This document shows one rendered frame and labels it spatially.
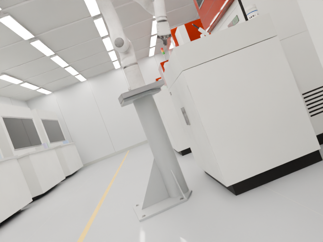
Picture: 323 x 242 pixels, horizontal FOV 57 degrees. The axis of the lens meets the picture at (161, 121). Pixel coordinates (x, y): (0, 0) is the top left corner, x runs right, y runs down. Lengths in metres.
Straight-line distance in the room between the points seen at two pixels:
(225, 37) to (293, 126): 0.67
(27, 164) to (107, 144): 4.53
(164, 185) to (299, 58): 1.36
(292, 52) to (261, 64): 0.53
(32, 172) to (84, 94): 4.83
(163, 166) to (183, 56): 0.86
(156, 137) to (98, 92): 8.24
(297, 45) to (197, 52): 0.88
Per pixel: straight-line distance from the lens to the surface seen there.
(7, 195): 5.01
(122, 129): 10.24
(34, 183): 6.23
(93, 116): 10.35
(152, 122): 2.22
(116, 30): 2.33
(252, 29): 1.97
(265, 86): 1.92
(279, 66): 1.98
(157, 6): 2.34
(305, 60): 2.46
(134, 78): 2.26
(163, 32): 2.30
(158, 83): 2.12
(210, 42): 1.87
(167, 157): 2.24
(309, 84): 2.45
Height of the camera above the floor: 0.60
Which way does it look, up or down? level
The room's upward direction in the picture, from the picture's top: 21 degrees counter-clockwise
